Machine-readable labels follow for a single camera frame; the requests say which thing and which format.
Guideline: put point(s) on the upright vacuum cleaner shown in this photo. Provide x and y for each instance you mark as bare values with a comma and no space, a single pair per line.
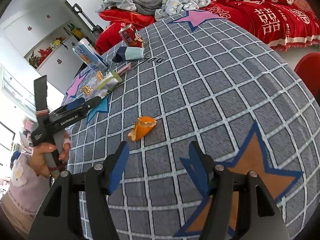
96,30

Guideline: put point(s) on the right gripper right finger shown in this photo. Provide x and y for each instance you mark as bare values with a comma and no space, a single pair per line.
258,216

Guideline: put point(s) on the grey checked star tablecloth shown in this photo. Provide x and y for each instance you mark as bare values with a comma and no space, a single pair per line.
220,86

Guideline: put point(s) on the red soda can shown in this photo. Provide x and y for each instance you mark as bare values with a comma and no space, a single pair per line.
131,36

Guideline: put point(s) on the red wedding sofa cover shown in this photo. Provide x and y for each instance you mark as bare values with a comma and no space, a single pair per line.
278,23

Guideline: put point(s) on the pink pajama forearm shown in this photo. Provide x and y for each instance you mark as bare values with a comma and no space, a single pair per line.
23,199

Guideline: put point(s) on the grey blanket pile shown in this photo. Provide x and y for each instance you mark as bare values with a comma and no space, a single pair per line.
157,8

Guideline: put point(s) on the pink snack wrapper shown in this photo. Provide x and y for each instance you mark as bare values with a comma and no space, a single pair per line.
124,69

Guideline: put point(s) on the white wall cabinet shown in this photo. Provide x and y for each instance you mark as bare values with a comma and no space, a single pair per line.
54,56

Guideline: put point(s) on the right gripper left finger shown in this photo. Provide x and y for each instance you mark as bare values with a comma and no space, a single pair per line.
59,215

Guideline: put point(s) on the small red cushion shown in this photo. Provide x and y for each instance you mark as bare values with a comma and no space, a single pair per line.
304,6

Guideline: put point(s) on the tall blue drink can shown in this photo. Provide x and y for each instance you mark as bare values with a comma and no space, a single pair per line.
90,56

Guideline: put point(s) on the white printed flat package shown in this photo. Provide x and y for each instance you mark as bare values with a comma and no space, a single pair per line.
100,85

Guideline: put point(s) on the person left hand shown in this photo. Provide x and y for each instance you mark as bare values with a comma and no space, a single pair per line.
46,159

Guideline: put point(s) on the red plastic stool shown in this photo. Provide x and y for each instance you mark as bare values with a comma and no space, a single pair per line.
308,69

